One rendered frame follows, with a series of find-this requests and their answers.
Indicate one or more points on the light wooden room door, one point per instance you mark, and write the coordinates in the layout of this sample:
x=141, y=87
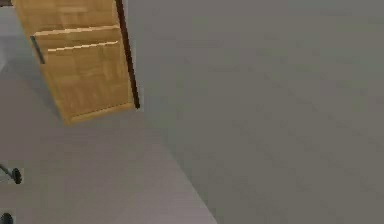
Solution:
x=83, y=73

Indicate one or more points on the grey chair with black casters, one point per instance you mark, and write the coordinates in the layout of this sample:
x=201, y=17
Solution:
x=16, y=176

